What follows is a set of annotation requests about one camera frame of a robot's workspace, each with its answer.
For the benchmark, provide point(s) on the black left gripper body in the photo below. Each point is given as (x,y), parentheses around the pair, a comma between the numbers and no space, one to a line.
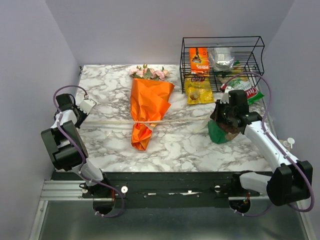
(82,116)

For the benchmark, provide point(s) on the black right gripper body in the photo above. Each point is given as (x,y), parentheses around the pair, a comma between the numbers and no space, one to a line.
(224,112)

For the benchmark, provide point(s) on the green brown snack bag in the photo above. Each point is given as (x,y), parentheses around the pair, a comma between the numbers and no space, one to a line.
(221,133)

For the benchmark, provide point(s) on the cream printed ribbon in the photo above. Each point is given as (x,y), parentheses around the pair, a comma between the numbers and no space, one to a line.
(150,122)

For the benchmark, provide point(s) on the orange wrapping paper sheet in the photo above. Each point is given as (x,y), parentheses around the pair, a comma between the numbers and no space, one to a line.
(149,101)

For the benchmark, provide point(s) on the pink fake flower bunch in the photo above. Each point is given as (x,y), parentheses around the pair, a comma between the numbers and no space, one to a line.
(161,74)

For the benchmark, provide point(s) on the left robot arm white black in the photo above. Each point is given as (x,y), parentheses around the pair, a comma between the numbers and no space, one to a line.
(63,142)

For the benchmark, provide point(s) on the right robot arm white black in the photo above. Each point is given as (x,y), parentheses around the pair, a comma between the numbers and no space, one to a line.
(270,155)

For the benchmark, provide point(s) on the green white cassava chip bag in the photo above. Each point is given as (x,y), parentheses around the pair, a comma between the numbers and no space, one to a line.
(242,82)

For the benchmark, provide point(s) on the yellow lays chip bag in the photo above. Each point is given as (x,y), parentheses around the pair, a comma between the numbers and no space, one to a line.
(198,89)

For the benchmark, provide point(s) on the silver foil packet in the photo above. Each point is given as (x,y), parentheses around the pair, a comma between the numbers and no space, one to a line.
(221,58)

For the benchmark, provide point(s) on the cream lotion pump bottle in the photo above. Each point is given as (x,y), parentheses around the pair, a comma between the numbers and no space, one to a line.
(288,143)

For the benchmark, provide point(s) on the orange razor package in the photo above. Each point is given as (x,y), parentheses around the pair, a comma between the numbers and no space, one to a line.
(199,61)

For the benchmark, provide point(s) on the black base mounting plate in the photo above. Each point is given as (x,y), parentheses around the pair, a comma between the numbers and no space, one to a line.
(170,190)

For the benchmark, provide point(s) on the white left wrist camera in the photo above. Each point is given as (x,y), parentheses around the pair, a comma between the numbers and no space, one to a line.
(87,105)

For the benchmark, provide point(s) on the black wire basket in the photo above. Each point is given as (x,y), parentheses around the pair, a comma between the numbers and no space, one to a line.
(248,50)

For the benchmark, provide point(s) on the aluminium frame rail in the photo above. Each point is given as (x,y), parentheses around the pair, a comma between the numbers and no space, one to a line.
(68,190)

